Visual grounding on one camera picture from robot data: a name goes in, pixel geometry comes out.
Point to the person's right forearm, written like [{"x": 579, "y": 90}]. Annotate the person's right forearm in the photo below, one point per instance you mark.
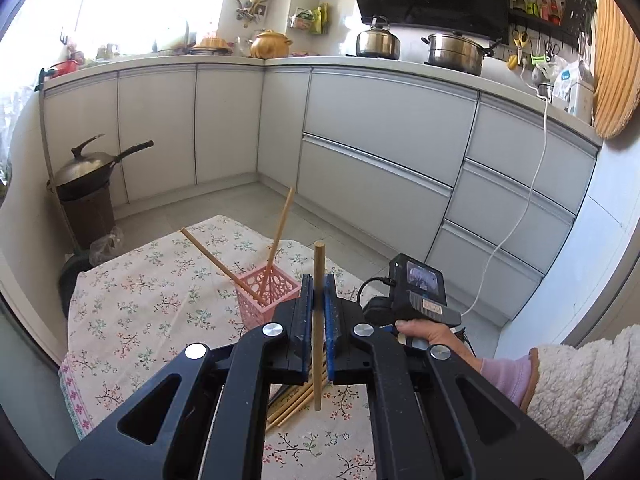
[{"x": 575, "y": 385}]

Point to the pink plastic utensil basket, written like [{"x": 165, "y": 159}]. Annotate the pink plastic utensil basket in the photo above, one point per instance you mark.
[{"x": 250, "y": 310}]

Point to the hanging wooden kitchen tools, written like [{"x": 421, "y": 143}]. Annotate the hanging wooden kitchen tools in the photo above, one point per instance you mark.
[{"x": 254, "y": 5}]

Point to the floral tablecloth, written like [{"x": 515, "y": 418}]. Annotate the floral tablecloth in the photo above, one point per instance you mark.
[{"x": 150, "y": 300}]

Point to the white kitchen cabinets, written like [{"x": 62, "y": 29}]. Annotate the white kitchen cabinets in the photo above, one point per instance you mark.
[{"x": 390, "y": 110}]

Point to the pile of chopsticks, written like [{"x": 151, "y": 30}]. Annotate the pile of chopsticks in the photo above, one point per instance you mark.
[{"x": 295, "y": 402}]

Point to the brown clay pot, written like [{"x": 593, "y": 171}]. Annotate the brown clay pot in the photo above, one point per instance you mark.
[{"x": 270, "y": 45}]

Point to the dark wok with lid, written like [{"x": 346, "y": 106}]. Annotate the dark wok with lid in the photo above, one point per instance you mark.
[{"x": 85, "y": 170}]

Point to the steel cooking pot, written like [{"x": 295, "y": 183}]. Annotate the steel cooking pot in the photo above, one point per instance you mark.
[{"x": 455, "y": 55}]

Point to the green and yellow packets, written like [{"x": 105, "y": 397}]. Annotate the green and yellow packets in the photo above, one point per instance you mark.
[{"x": 312, "y": 20}]

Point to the steel kettle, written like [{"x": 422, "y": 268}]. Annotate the steel kettle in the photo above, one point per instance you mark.
[{"x": 377, "y": 42}]

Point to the white countertop appliance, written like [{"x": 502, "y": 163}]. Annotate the white countertop appliance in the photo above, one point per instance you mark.
[{"x": 580, "y": 100}]

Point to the black wall shelf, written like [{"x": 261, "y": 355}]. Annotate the black wall shelf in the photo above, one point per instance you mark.
[{"x": 580, "y": 5}]

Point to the red basin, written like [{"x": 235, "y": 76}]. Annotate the red basin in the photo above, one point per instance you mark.
[{"x": 65, "y": 67}]

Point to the person's right hand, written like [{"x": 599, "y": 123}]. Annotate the person's right hand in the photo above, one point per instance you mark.
[{"x": 425, "y": 332}]

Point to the brown plastic bin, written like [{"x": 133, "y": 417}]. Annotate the brown plastic bin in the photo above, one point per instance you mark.
[{"x": 87, "y": 220}]

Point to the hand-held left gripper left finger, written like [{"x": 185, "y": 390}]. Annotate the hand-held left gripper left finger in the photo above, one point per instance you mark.
[{"x": 307, "y": 320}]

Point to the brown lidded dish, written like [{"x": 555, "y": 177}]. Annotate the brown lidded dish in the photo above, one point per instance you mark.
[{"x": 212, "y": 45}]

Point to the dark round pan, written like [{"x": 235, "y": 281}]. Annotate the dark round pan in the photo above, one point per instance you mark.
[{"x": 75, "y": 282}]

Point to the wooden chopstick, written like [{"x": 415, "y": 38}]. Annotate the wooden chopstick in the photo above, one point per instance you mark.
[
  {"x": 280, "y": 230},
  {"x": 210, "y": 257},
  {"x": 319, "y": 265}
]

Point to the clear plastic bag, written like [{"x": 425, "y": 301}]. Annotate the clear plastic bag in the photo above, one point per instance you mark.
[{"x": 107, "y": 247}]

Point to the yellow scissors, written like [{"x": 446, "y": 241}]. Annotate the yellow scissors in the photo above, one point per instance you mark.
[{"x": 520, "y": 42}]

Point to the white plastic bag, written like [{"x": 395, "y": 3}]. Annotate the white plastic bag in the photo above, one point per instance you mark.
[{"x": 559, "y": 80}]

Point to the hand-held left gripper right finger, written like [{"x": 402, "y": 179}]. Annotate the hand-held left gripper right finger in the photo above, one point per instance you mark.
[{"x": 331, "y": 320}]

